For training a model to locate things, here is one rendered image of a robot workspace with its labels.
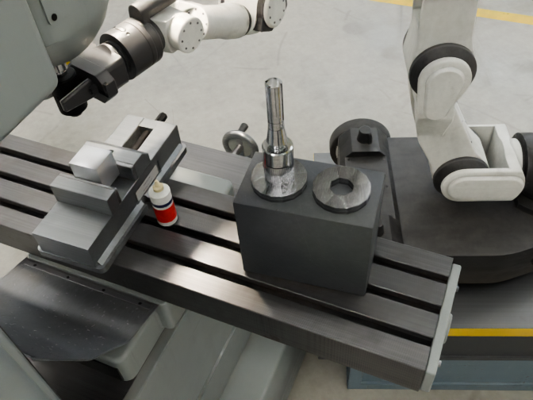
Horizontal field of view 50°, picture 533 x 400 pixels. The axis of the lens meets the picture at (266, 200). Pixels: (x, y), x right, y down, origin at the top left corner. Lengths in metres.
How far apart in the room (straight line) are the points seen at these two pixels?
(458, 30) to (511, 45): 2.10
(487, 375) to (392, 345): 1.00
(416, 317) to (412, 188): 0.73
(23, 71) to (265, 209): 0.39
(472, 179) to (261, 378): 0.82
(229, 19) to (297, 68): 1.90
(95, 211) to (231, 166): 0.50
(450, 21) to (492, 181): 0.46
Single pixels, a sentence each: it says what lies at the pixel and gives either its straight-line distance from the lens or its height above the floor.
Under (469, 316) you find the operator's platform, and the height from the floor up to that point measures 0.40.
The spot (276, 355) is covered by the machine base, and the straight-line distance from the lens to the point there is 1.76.
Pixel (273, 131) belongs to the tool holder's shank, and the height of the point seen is 1.24.
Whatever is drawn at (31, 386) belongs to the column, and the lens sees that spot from 0.83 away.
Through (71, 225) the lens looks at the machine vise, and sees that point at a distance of 1.09.
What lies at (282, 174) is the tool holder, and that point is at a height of 1.16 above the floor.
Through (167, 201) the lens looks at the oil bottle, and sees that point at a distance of 1.07.
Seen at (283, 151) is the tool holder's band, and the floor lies 1.20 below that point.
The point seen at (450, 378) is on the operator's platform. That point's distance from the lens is 1.93.
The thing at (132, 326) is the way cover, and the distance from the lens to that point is 1.08.
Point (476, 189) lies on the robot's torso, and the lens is 1.54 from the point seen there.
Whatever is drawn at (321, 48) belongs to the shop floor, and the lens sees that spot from 3.22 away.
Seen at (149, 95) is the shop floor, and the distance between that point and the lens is 3.02.
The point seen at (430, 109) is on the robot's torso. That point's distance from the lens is 1.32.
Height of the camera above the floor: 1.78
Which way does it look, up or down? 48 degrees down
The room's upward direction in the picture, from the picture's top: 5 degrees counter-clockwise
